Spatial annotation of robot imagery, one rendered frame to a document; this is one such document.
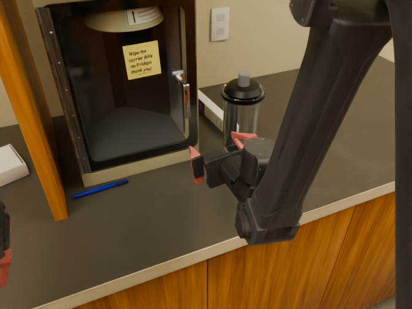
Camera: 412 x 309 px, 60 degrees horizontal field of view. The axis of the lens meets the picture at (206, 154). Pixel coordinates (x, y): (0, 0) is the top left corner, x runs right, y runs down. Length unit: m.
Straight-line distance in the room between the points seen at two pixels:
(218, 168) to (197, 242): 0.21
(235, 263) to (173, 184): 0.26
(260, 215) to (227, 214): 0.35
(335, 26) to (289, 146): 0.15
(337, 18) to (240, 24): 1.09
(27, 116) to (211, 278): 0.57
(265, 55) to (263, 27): 0.12
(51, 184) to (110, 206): 0.15
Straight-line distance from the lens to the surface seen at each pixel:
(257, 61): 1.51
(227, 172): 0.64
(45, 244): 0.88
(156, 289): 0.90
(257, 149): 0.56
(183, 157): 1.00
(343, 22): 0.32
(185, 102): 0.83
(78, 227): 0.88
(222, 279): 0.99
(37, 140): 0.78
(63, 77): 0.80
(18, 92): 0.73
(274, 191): 0.47
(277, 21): 1.49
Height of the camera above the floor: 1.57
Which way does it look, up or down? 38 degrees down
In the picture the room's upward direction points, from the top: straight up
